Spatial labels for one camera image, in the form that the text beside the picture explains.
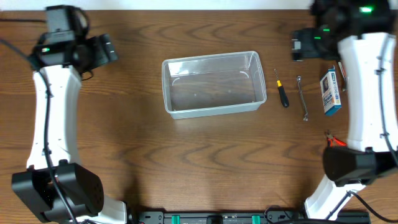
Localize blue white cardboard box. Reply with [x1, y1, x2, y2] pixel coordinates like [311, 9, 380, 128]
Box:
[320, 67, 341, 116]

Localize black yellow screwdriver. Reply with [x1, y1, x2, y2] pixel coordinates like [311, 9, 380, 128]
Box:
[274, 69, 290, 108]

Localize red handled pliers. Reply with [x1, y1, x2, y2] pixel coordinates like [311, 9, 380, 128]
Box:
[325, 130, 347, 147]

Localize small claw hammer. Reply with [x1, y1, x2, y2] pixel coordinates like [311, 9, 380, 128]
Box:
[338, 61, 347, 91]

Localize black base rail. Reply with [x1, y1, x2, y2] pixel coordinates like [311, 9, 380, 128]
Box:
[137, 209, 371, 224]

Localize clear plastic container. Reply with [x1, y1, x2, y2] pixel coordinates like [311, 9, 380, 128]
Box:
[162, 51, 267, 119]

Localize silver combination wrench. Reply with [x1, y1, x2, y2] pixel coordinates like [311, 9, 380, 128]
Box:
[296, 75, 308, 121]

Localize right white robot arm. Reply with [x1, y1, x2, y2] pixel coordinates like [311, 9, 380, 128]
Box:
[304, 32, 397, 220]

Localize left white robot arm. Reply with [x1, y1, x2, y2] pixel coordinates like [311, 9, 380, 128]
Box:
[12, 32, 134, 223]

